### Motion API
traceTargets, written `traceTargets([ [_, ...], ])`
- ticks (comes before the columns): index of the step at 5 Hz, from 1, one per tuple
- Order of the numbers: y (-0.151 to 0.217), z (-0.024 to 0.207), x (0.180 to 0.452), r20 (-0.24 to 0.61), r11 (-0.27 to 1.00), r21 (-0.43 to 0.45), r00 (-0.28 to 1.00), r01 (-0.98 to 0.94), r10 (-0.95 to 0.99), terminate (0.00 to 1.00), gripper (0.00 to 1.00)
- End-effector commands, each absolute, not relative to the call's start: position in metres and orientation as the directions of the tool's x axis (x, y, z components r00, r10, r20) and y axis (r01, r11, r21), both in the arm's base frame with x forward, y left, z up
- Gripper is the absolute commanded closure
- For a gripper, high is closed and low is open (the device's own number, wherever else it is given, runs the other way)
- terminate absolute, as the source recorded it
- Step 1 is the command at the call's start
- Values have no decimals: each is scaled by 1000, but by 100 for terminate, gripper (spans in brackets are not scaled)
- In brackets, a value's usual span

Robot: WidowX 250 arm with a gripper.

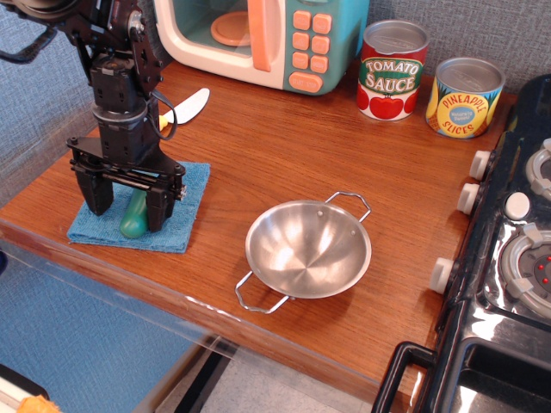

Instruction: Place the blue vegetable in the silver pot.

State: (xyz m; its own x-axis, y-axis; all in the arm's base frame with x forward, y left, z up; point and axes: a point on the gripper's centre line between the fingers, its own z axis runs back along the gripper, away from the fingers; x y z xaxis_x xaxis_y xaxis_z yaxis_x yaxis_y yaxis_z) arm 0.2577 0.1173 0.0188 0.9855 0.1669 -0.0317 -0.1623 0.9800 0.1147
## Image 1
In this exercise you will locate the tomato sauce can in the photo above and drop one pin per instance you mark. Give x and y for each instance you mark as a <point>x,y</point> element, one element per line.
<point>392,64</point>

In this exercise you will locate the orange object bottom left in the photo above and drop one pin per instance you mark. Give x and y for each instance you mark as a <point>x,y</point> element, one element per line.
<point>37,404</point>

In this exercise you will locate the white stove knob top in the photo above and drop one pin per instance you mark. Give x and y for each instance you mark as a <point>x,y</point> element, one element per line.
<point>479,164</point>

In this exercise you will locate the teal toy microwave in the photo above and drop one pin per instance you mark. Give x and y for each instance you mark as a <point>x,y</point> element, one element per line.
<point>299,46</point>

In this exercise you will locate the pineapple slices can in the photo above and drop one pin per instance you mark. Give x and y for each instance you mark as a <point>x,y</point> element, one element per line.
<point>464,97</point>

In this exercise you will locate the white stove knob bottom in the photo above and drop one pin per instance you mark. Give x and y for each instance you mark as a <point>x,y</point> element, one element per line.
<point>440,274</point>

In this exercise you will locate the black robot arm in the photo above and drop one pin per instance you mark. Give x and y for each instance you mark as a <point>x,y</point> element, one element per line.
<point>122,69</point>

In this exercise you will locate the blue folded cloth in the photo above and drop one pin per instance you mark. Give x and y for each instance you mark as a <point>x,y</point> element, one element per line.
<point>174,237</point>

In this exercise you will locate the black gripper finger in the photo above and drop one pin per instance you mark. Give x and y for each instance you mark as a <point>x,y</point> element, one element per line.
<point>97,191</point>
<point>160,203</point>

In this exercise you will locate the steel pot with handles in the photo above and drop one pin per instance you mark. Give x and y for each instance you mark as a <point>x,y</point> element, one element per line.
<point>308,249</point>

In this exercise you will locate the white stove knob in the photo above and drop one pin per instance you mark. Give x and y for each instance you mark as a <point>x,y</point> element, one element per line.
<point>467,198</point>
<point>479,164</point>
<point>440,274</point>

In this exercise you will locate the black toy stove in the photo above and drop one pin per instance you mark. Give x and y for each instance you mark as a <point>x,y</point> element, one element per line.
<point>492,350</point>

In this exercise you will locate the white stove knob middle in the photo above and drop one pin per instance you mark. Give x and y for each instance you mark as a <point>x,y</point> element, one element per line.
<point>467,198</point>

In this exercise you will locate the yellow handled toy knife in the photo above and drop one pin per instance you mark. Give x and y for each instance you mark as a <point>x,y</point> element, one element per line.
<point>187,110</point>

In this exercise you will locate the green toy sausage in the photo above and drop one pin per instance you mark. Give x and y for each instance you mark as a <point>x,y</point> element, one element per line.
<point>134,222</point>

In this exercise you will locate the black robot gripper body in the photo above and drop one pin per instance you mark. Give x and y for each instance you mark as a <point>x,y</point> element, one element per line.
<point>127,150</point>

